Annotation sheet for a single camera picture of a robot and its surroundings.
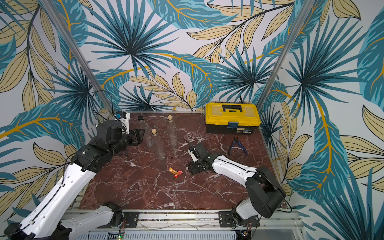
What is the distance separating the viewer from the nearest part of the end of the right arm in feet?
2.03

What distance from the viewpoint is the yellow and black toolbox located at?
97 centimetres

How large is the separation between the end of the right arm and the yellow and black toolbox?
1.02 ft
